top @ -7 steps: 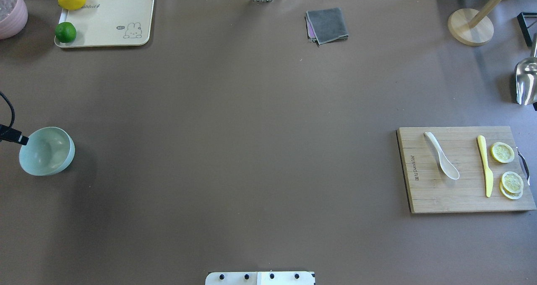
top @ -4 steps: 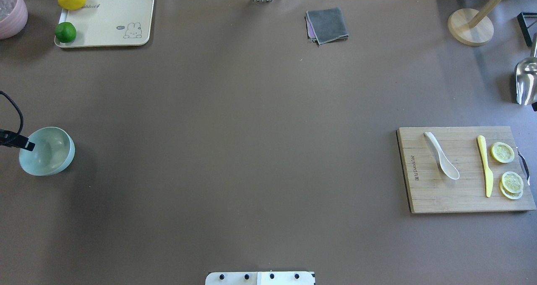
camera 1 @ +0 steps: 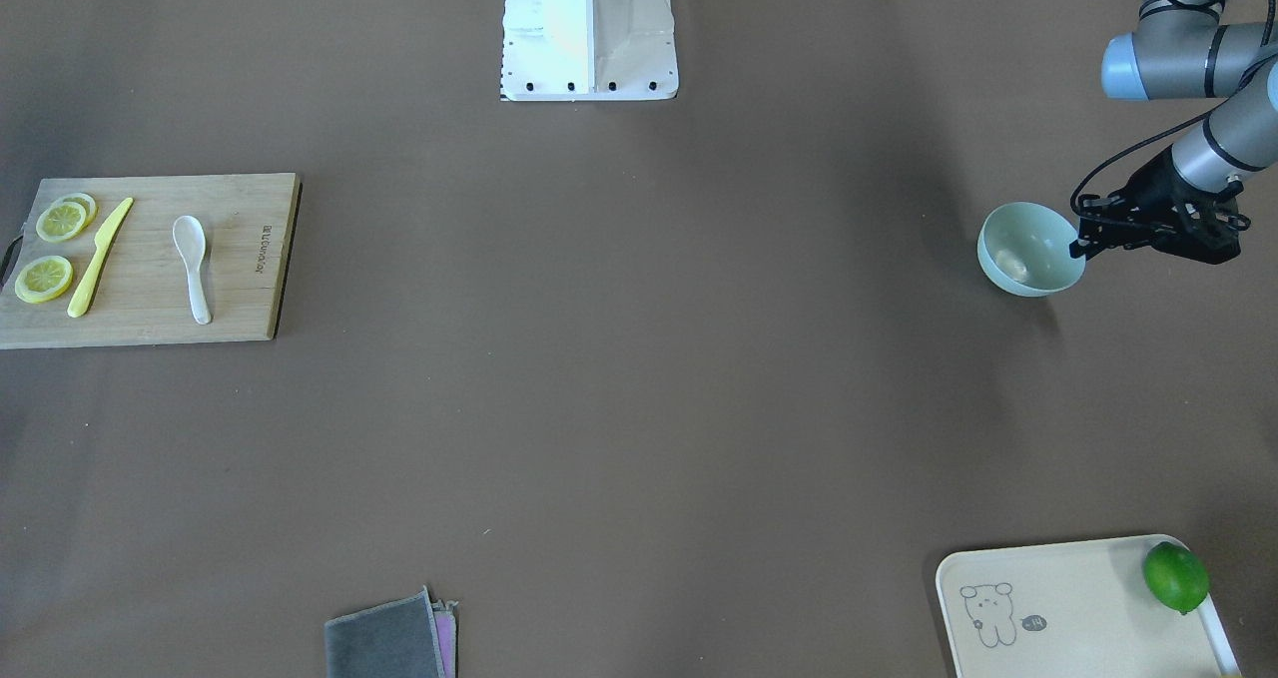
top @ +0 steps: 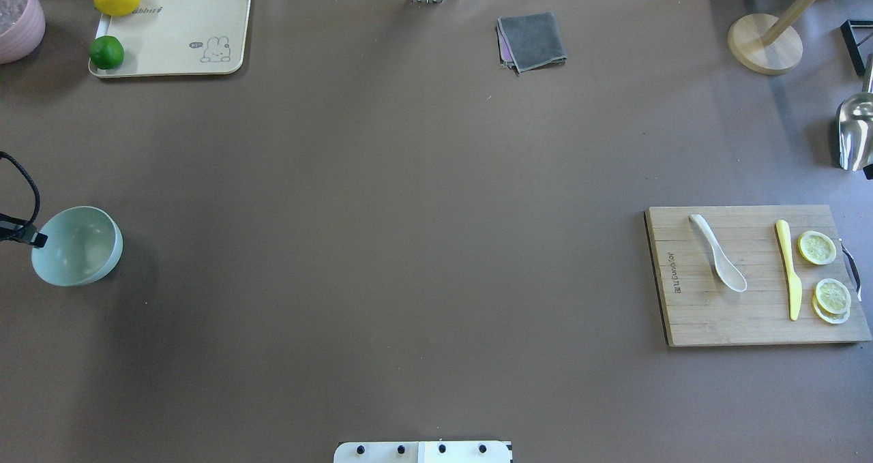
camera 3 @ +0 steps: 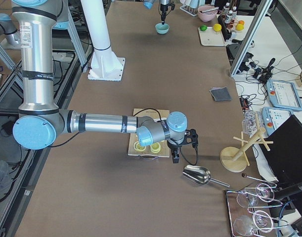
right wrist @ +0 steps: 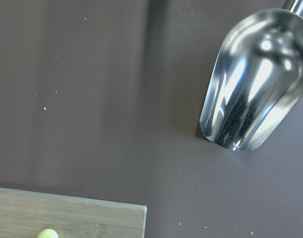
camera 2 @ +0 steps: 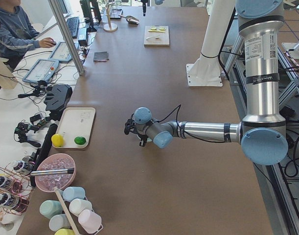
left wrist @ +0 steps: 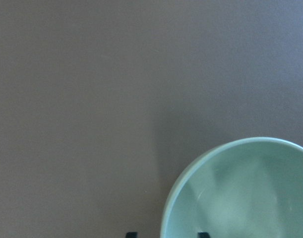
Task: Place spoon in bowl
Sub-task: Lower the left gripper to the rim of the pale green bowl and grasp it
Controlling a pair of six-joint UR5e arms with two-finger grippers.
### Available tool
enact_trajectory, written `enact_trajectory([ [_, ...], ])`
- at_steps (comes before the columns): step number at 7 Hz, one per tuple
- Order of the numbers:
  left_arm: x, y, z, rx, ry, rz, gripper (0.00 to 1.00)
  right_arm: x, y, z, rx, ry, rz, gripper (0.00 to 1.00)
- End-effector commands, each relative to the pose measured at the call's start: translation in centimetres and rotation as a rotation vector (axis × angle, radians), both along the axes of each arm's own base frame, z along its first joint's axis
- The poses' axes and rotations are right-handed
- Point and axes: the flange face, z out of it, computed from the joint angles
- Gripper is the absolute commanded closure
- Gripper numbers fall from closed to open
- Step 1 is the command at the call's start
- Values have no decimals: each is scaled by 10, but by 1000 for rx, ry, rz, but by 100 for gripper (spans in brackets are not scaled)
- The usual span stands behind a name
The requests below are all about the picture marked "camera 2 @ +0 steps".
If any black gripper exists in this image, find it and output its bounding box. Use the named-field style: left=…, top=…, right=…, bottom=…
left=124, top=114, right=148, bottom=146

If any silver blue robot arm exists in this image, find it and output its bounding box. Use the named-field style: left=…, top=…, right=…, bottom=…
left=124, top=0, right=288, bottom=165

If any pink bowl of ice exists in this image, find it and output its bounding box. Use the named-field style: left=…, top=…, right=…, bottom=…
left=34, top=153, right=76, bottom=192

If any green lime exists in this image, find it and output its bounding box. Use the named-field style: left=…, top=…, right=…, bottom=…
left=74, top=136, right=87, bottom=145

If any cream plastic tray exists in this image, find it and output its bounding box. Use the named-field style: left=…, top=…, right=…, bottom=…
left=52, top=107, right=95, bottom=149

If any yellow lemon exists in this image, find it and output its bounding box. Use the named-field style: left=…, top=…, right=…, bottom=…
left=51, top=134, right=64, bottom=147

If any grey folded cloth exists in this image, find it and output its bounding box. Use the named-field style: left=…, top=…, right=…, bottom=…
left=93, top=51, right=109, bottom=62

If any black device stand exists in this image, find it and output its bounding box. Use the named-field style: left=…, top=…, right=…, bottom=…
left=44, top=84, right=72, bottom=122

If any blue plastic cup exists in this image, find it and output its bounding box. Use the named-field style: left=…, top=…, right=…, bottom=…
left=63, top=187, right=86, bottom=202

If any bamboo cutting board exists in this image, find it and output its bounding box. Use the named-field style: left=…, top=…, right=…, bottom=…
left=143, top=25, right=170, bottom=47

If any white plastic cup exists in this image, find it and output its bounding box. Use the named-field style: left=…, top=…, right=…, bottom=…
left=69, top=198, right=92, bottom=216

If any blue teach pendant far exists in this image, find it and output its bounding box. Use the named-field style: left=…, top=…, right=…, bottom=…
left=49, top=42, right=72, bottom=63

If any blue teach pendant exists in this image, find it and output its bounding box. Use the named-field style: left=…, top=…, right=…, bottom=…
left=49, top=42, right=72, bottom=63
left=22, top=59, right=60, bottom=84

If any wooden stand base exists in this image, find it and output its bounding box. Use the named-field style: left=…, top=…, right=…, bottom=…
left=103, top=4, right=118, bottom=32

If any blue teach pendant near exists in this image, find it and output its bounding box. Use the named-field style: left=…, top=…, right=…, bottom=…
left=22, top=59, right=60, bottom=84

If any pink plastic cup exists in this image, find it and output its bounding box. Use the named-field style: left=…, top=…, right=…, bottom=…
left=78, top=209, right=102, bottom=234

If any metal scoop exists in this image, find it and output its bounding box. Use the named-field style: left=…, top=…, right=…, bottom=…
left=119, top=15, right=139, bottom=25

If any green plastic cup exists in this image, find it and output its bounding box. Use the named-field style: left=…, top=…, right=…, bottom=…
left=39, top=200, right=63, bottom=219

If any black keyboard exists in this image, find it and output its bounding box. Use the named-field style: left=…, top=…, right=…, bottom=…
left=66, top=17, right=79, bottom=38

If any seated person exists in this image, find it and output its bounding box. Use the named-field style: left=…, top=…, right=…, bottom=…
left=0, top=0, right=56, bottom=69

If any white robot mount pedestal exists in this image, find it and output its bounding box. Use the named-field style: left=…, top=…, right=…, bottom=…
left=186, top=0, right=235, bottom=87

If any metal tongs handle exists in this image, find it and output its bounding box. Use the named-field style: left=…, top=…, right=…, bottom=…
left=30, top=168, right=75, bottom=176

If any wooden cup rack handle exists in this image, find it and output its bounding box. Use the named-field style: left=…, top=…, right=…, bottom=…
left=54, top=187, right=80, bottom=235

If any aluminium frame post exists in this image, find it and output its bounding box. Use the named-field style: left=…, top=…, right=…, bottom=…
left=48, top=0, right=85, bottom=75

